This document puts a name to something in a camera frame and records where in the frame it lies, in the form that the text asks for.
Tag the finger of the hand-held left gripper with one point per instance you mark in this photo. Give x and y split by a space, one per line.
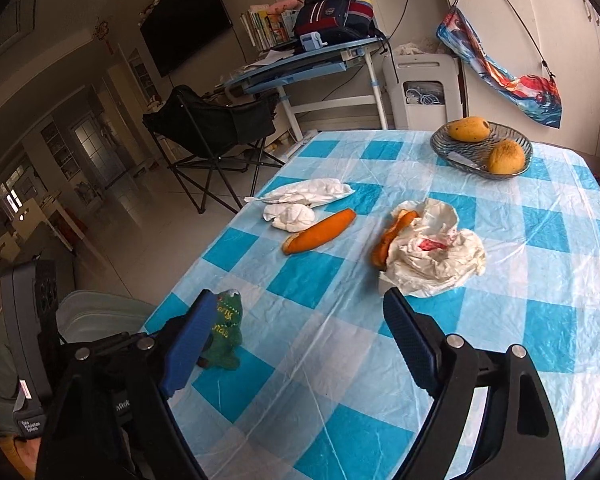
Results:
205 355

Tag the glass fruit bowl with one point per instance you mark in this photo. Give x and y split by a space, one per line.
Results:
447 150

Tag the curved orange peel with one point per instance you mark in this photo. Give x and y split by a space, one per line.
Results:
387 245

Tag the blue white study desk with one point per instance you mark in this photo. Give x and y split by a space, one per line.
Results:
300 62

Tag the round plastic waste bin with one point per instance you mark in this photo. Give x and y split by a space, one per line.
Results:
100 315

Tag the glass panel door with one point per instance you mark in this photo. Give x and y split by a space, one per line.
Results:
100 150

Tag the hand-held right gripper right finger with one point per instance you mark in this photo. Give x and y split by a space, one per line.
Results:
410 345

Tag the yellow mango with dark tip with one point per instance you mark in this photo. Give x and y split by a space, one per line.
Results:
467 129

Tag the black wall television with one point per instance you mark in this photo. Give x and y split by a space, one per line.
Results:
185 15

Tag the white wall cabinets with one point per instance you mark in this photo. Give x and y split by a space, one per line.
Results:
555 20

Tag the green snack packet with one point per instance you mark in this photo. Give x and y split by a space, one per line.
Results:
225 320

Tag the white papers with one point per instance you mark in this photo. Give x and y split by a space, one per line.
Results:
275 57

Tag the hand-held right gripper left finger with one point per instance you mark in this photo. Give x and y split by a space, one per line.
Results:
185 345

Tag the row of books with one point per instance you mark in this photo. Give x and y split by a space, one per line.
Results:
267 27

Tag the white crumpled cloth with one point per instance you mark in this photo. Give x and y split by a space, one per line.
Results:
412 50

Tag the red knot wall ornament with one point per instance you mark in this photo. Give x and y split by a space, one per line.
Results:
104 32

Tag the pink plush toy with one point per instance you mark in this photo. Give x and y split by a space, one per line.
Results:
284 5

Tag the white plastic bag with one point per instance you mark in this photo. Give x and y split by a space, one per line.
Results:
440 260

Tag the white plastic stool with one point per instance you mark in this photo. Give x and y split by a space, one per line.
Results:
420 67

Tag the black folding camping chair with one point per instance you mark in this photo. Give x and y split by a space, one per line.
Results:
210 125

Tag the blue white checkered tablecloth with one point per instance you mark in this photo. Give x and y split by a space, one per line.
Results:
330 310

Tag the light blue pencil sharpener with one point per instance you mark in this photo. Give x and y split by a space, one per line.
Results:
312 41

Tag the dark blue striped backpack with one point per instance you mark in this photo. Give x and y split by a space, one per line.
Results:
335 12

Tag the long white tissue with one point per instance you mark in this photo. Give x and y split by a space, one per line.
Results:
310 190

